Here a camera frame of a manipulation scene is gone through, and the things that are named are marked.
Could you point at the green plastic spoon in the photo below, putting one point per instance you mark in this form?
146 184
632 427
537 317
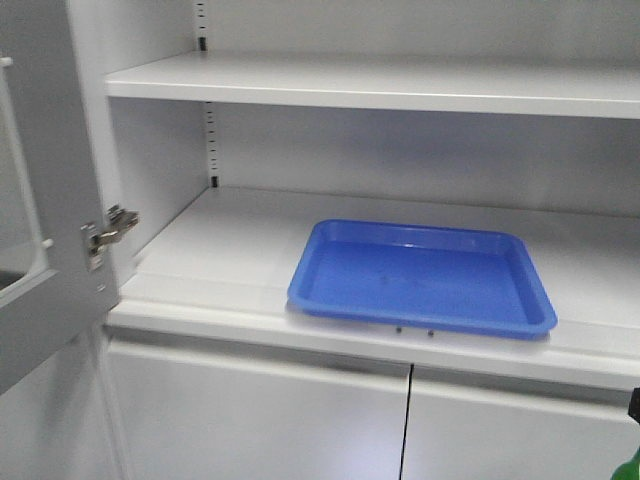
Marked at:
629 470

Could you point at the lower cabinet doors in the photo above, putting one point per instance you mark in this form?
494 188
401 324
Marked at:
200 409

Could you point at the grey cabinet door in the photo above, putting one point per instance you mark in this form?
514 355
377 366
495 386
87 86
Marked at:
51 308

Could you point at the upper cabinet shelf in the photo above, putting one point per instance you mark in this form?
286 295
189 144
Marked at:
385 82

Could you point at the blue plastic tray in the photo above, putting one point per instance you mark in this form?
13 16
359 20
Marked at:
467 281

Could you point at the metal door hinge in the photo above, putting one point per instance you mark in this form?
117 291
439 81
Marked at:
96 241

